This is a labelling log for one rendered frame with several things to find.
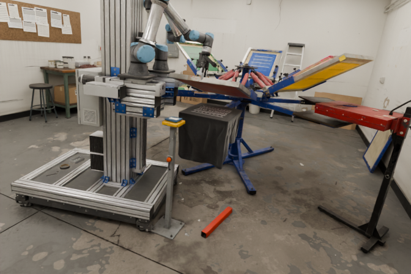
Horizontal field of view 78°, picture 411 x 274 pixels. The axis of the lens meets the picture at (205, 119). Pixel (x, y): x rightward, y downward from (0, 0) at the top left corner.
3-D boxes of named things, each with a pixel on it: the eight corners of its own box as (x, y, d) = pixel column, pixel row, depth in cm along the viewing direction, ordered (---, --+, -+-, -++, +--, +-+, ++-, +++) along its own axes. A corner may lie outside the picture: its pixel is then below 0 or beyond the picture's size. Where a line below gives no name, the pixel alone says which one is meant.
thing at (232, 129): (222, 169, 215) (228, 121, 204) (218, 167, 217) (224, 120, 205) (236, 150, 257) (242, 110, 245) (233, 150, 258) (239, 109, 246)
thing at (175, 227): (172, 240, 203) (180, 126, 176) (149, 230, 210) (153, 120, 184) (185, 224, 223) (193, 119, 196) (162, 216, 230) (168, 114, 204)
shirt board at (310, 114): (355, 129, 246) (356, 121, 244) (334, 134, 222) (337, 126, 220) (252, 99, 346) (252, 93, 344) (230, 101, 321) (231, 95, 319)
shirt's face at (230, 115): (227, 122, 203) (227, 121, 202) (178, 112, 217) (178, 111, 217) (241, 110, 246) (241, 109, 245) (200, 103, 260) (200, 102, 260)
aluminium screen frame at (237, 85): (238, 87, 186) (239, 82, 185) (169, 77, 205) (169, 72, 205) (255, 99, 260) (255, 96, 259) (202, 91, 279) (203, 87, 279)
